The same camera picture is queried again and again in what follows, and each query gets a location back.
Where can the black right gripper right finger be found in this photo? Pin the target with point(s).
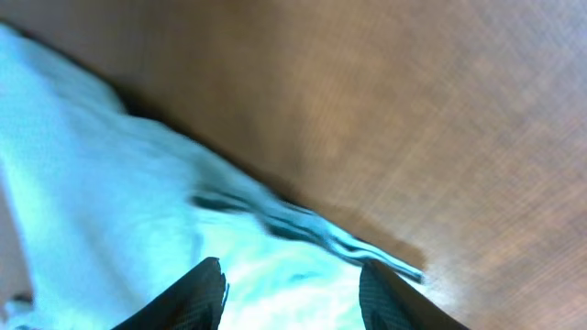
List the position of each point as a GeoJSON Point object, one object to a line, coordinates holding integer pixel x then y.
{"type": "Point", "coordinates": [387, 302]}

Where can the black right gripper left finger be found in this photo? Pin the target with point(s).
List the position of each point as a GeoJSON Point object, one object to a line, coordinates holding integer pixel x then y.
{"type": "Point", "coordinates": [196, 301]}

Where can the light blue t-shirt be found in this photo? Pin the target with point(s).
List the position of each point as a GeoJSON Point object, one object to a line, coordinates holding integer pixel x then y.
{"type": "Point", "coordinates": [112, 209]}

